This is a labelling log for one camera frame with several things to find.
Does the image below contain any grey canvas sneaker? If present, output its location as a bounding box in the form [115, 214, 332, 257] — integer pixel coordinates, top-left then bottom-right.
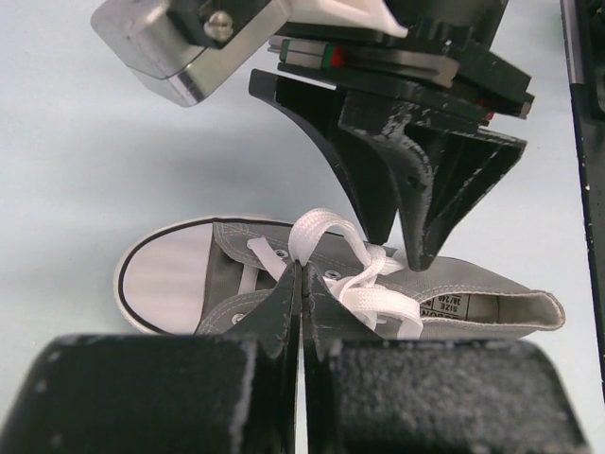
[114, 218, 565, 340]

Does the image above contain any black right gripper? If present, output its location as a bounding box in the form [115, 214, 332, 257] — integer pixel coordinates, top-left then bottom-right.
[249, 1, 534, 271]

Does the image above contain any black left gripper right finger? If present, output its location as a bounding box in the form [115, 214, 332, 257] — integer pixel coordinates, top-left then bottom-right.
[302, 265, 386, 453]

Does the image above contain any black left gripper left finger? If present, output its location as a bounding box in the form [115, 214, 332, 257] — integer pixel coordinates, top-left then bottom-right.
[219, 263, 303, 453]

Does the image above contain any white shoelace of sneaker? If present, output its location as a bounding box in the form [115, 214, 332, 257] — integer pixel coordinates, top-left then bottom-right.
[238, 207, 424, 340]

